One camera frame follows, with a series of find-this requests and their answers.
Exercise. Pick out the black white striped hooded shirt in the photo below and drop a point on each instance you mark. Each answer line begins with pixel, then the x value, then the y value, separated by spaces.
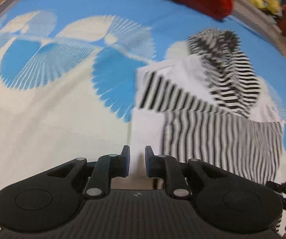
pixel 210 105

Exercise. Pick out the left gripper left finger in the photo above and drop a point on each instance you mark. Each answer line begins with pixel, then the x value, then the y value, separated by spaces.
pixel 101 173

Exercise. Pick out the blue white patterned bedsheet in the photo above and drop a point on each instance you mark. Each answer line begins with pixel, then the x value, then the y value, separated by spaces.
pixel 67 92

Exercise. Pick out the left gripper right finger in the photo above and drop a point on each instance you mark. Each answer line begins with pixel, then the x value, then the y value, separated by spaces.
pixel 167 168

